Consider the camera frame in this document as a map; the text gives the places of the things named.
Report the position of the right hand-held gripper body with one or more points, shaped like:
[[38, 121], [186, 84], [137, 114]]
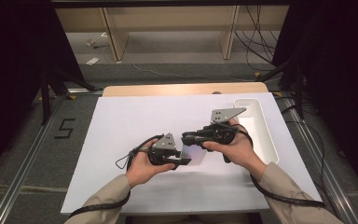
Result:
[[220, 132]]

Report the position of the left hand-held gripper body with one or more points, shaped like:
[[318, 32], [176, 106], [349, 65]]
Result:
[[164, 143]]

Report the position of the white plastic container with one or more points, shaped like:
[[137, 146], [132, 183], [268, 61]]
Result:
[[261, 137]]

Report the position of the light wooden table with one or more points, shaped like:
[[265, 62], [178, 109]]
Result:
[[167, 89]]

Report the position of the metal floor rail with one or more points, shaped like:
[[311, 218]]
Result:
[[329, 180], [21, 174]]

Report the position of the black curtain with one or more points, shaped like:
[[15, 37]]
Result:
[[12, 62], [338, 62]]

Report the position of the small floor debris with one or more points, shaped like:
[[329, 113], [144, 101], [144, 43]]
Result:
[[90, 42]]

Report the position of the white paper scrap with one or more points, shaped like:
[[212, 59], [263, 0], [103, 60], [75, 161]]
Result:
[[92, 61]]

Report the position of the black metal stand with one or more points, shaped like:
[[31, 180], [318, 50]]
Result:
[[45, 99], [299, 93]]

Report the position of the person's left hand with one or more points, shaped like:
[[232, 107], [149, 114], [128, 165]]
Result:
[[141, 171]]

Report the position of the white board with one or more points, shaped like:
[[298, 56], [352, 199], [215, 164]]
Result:
[[136, 118]]

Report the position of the person's right hand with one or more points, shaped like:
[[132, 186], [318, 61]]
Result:
[[239, 152]]

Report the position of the light wooden shelf unit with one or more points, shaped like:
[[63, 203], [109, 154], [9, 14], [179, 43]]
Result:
[[167, 17]]

